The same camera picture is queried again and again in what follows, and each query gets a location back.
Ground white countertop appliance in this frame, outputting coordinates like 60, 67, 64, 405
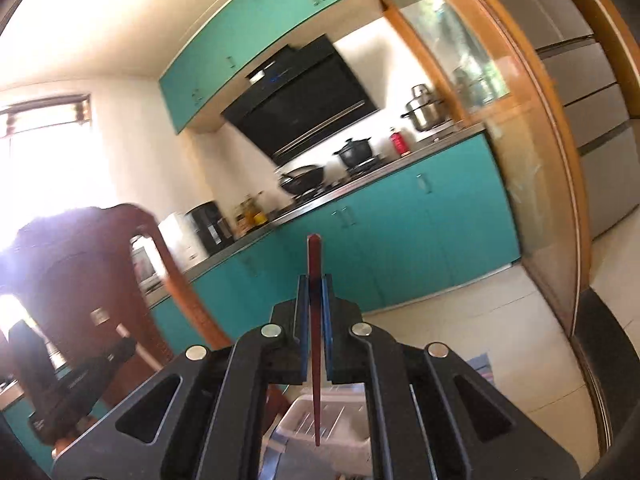
159, 212, 207, 271

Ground silver microwave oven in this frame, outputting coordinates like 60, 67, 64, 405
131, 237, 168, 306

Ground teal upper cabinets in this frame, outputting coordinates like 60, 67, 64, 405
159, 0, 416, 135

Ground bright window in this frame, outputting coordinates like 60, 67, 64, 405
0, 92, 116, 261

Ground red-brown chopstick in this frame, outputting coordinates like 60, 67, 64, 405
307, 233, 324, 447

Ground grey refrigerator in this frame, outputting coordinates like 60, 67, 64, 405
500, 0, 640, 241

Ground gas stove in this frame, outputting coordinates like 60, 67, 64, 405
280, 152, 396, 202

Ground white rod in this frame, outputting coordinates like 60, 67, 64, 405
116, 325, 157, 368

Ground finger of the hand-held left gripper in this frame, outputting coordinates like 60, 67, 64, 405
96, 336, 138, 377

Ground blue striped mat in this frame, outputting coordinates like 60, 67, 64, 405
467, 353, 497, 387

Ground wooden framed glass door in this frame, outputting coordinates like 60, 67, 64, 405
360, 0, 586, 336

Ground stainless steel stockpot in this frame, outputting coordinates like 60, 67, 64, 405
402, 84, 447, 132

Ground black countertop appliance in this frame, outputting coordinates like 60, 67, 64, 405
186, 201, 235, 256

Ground black wok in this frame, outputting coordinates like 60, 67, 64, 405
278, 164, 326, 197

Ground teal lower cabinets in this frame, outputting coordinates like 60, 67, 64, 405
0, 131, 522, 461

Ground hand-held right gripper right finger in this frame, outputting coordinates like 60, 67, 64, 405
322, 274, 583, 480

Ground black range hood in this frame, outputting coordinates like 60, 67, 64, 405
221, 35, 379, 166

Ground dark wooden chair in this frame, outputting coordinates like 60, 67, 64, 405
0, 203, 291, 461

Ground white plastic utensil holder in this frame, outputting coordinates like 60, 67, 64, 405
272, 392, 371, 453

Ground group of cooking oil bottles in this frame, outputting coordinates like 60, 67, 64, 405
234, 191, 271, 236

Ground black clay pot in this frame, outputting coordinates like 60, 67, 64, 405
334, 136, 373, 168

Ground red bottle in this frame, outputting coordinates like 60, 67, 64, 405
389, 127, 410, 157

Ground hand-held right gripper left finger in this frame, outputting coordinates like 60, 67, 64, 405
52, 274, 311, 480

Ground teal cabinets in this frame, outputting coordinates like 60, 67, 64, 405
159, 0, 416, 135
0, 131, 522, 461

